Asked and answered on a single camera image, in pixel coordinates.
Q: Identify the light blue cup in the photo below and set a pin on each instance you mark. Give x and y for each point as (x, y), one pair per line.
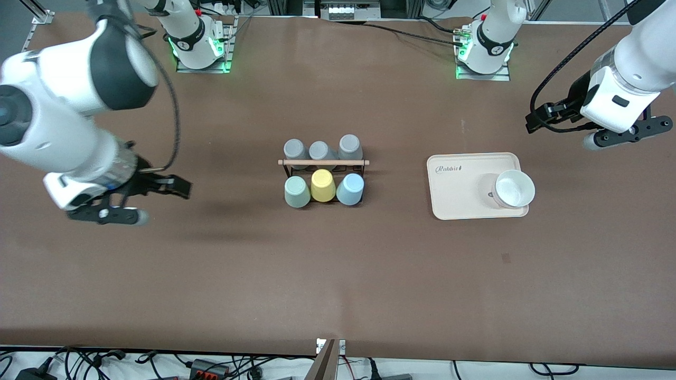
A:
(350, 190)

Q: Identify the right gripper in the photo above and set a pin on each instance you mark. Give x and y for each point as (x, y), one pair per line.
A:
(138, 182)

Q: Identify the grey cup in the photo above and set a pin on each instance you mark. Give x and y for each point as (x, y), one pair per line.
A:
(350, 145)
(319, 150)
(294, 149)

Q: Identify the beige plastic tray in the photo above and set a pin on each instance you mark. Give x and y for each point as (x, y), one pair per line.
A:
(459, 190)

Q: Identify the black adapter with red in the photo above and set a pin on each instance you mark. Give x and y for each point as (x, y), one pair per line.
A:
(203, 366)

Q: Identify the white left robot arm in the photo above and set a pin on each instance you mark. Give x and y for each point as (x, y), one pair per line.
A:
(494, 37)

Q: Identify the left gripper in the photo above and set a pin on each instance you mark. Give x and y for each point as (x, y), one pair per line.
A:
(576, 95)

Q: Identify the grey support post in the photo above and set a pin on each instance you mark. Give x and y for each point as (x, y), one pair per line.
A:
(325, 364)

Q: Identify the black power brick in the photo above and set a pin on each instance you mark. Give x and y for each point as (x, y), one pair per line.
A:
(34, 374)

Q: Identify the yellow cup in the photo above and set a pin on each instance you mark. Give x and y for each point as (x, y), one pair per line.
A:
(323, 186)

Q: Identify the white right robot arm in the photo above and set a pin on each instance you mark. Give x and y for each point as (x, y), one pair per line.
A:
(53, 132)

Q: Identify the black aluminium frame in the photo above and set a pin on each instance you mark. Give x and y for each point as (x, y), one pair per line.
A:
(285, 6)

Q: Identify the white power strip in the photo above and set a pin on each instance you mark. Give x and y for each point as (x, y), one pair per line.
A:
(346, 11)

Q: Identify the pale green cup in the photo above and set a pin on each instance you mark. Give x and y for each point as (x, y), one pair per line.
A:
(297, 192)

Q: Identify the white metal bracket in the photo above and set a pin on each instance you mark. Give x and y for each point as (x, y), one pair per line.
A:
(341, 347)

